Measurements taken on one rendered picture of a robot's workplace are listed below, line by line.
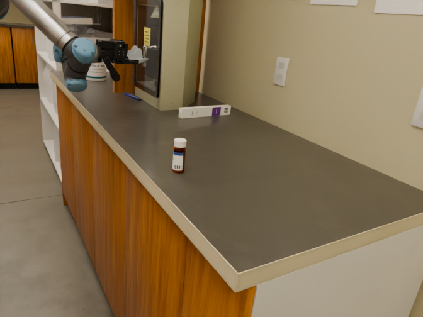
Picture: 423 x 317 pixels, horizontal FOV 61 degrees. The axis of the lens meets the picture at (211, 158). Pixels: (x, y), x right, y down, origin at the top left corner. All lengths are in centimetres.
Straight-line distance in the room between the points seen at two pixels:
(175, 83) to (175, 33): 21
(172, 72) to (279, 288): 109
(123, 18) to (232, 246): 140
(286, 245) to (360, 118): 69
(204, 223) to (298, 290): 23
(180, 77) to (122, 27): 43
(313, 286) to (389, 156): 59
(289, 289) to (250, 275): 12
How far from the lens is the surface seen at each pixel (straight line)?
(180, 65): 159
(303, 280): 77
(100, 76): 221
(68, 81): 141
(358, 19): 134
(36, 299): 203
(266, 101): 164
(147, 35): 167
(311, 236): 78
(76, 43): 130
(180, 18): 158
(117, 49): 151
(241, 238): 72
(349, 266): 87
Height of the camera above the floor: 133
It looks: 21 degrees down
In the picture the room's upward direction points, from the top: 6 degrees clockwise
